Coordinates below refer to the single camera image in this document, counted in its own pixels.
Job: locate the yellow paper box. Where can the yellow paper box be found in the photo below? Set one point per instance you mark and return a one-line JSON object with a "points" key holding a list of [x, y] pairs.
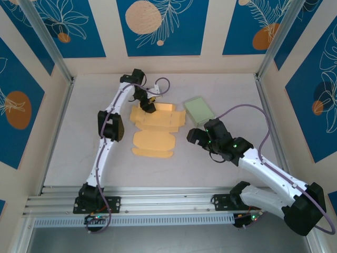
{"points": [[155, 139]]}

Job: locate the light green paper box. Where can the light green paper box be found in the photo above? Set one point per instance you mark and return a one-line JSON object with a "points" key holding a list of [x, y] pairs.
{"points": [[198, 110]]}

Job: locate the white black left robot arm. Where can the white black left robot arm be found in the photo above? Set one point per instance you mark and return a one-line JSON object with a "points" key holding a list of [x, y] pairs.
{"points": [[105, 155]]}

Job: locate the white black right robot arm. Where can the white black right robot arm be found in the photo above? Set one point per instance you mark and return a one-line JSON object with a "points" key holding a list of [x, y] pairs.
{"points": [[276, 179]]}

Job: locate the black control board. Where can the black control board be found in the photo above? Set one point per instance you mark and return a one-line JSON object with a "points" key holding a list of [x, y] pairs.
{"points": [[245, 221], [94, 219]]}

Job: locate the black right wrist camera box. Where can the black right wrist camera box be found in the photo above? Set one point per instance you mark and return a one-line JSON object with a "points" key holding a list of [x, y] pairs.
{"points": [[217, 130]]}

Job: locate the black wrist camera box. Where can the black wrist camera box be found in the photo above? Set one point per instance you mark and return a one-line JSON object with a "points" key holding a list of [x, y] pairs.
{"points": [[217, 130], [138, 76]]}

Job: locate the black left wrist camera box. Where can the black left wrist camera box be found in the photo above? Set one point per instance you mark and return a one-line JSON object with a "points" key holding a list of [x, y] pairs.
{"points": [[138, 76]]}

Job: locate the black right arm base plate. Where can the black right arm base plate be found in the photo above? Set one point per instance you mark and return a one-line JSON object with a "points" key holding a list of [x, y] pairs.
{"points": [[221, 201]]}

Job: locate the aluminium side rail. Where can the aluminium side rail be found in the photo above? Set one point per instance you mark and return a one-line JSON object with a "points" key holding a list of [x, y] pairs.
{"points": [[273, 126], [56, 137]]}

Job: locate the aluminium cross rail frame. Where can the aluminium cross rail frame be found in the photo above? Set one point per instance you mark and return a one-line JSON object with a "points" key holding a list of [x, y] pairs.
{"points": [[168, 197]]}

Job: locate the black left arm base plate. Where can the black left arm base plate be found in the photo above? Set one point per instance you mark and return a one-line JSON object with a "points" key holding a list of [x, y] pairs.
{"points": [[113, 204]]}

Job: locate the aluminium corner post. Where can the aluminium corner post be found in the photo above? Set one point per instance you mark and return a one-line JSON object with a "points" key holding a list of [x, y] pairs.
{"points": [[47, 39], [279, 34]]}

